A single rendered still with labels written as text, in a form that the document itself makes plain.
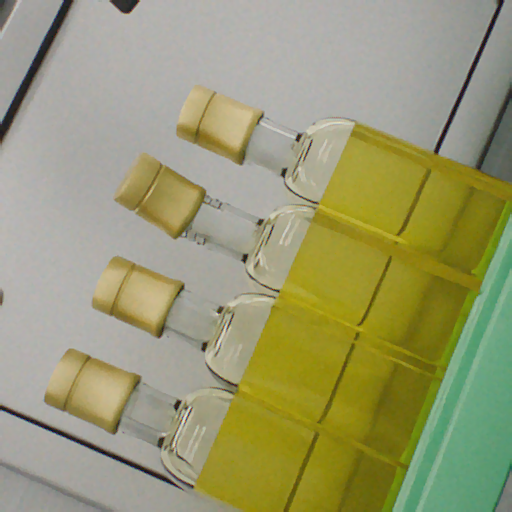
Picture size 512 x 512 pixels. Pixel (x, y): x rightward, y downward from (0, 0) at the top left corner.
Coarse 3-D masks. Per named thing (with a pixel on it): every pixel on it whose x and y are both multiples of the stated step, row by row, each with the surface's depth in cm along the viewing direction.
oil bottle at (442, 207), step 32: (320, 128) 78; (352, 128) 78; (288, 160) 79; (320, 160) 78; (352, 160) 77; (384, 160) 78; (416, 160) 78; (448, 160) 78; (288, 192) 79; (320, 192) 77; (352, 192) 77; (384, 192) 77; (416, 192) 77; (448, 192) 77; (480, 192) 77; (384, 224) 77; (416, 224) 77; (448, 224) 77; (480, 224) 77; (448, 256) 77; (480, 256) 76
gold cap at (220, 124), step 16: (192, 96) 79; (208, 96) 79; (224, 96) 80; (192, 112) 79; (208, 112) 79; (224, 112) 79; (240, 112) 79; (256, 112) 79; (176, 128) 80; (192, 128) 79; (208, 128) 79; (224, 128) 79; (240, 128) 79; (208, 144) 80; (224, 144) 79; (240, 144) 79; (240, 160) 80
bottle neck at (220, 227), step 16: (208, 208) 78; (224, 208) 78; (192, 224) 78; (208, 224) 78; (224, 224) 78; (240, 224) 78; (192, 240) 79; (208, 240) 78; (224, 240) 78; (240, 240) 78; (240, 256) 78
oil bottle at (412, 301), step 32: (256, 224) 78; (288, 224) 77; (320, 224) 77; (352, 224) 77; (256, 256) 76; (288, 256) 76; (320, 256) 76; (352, 256) 76; (384, 256) 76; (416, 256) 76; (256, 288) 78; (288, 288) 76; (320, 288) 75; (352, 288) 76; (384, 288) 76; (416, 288) 76; (448, 288) 76; (352, 320) 75; (384, 320) 75; (416, 320) 75; (448, 320) 75; (416, 352) 75; (448, 352) 75
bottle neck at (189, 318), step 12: (180, 300) 76; (192, 300) 77; (204, 300) 77; (180, 312) 76; (192, 312) 76; (204, 312) 76; (168, 324) 76; (180, 324) 76; (192, 324) 76; (204, 324) 76; (168, 336) 77; (180, 336) 77; (192, 336) 76; (204, 336) 76
